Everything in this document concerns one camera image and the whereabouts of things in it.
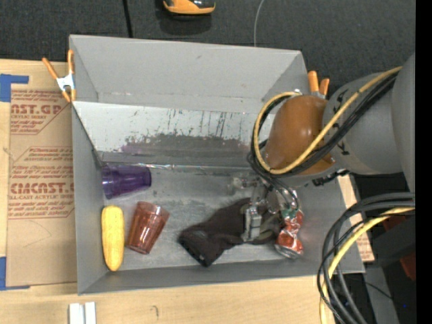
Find black cylinder on white bracket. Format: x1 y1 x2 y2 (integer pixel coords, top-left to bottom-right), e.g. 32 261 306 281
312 169 350 186

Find dark brown cloth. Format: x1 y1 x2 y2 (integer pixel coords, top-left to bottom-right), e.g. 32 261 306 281
178 197 283 269

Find brown cardboard board red print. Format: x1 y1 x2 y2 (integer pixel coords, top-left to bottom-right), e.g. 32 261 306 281
0 58 376 292

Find red clear plastic cup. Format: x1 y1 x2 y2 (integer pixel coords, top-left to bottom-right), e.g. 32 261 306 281
126 200 171 255

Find yellow toy corn cob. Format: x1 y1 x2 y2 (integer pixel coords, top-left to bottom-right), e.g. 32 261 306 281
101 205 126 272

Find crushed red drink can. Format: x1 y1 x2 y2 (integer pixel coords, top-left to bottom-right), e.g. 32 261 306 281
273 209 305 260

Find purple clear plastic cup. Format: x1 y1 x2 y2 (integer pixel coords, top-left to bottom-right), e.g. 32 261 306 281
101 163 153 200

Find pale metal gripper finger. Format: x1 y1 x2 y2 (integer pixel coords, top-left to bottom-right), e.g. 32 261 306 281
251 211 264 240
240 206 254 243

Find grey metal bin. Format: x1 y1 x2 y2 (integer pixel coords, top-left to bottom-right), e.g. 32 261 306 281
68 34 367 296

